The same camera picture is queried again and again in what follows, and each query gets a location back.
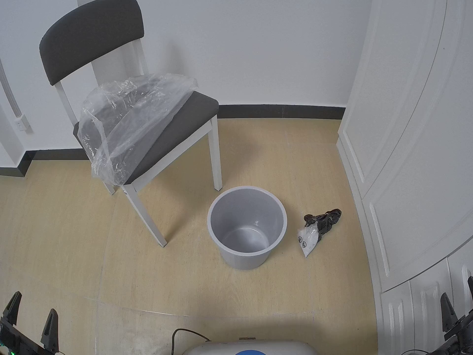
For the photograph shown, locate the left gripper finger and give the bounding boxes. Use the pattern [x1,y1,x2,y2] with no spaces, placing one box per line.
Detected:
[1,291,22,326]
[41,308,60,353]

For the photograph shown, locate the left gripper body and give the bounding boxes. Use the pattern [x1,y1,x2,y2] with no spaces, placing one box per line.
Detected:
[0,318,57,355]

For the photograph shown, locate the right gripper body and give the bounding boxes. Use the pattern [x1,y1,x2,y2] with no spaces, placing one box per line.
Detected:
[425,307,473,355]

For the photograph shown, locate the black plastic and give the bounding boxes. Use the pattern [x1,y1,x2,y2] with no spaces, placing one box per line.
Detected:
[304,208,342,241]

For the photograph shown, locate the clear plastic bag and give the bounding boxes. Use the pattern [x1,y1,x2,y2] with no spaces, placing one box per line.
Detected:
[79,73,198,188]

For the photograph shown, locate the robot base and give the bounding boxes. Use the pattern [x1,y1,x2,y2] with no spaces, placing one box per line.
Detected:
[183,340,315,355]

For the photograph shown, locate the grey trash bin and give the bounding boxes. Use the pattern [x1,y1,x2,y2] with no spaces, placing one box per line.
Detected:
[207,186,288,271]

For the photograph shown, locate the grey and white chair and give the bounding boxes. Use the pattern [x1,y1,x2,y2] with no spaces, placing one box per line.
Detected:
[39,0,222,249]

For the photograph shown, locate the black cable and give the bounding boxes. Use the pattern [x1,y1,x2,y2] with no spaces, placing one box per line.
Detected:
[172,328,213,352]

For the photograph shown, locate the white cable duct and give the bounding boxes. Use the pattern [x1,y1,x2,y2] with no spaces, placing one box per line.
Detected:
[0,56,23,119]

